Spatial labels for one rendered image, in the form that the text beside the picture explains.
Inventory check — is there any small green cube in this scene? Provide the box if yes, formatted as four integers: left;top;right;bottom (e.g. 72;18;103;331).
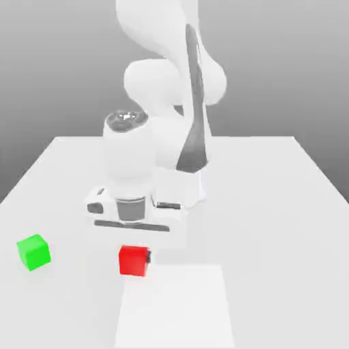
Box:
16;233;52;272

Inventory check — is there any small red cube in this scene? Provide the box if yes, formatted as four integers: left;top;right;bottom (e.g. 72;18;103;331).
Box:
118;245;151;277

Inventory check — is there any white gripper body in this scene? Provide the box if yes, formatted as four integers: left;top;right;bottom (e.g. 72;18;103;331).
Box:
86;214;188;249

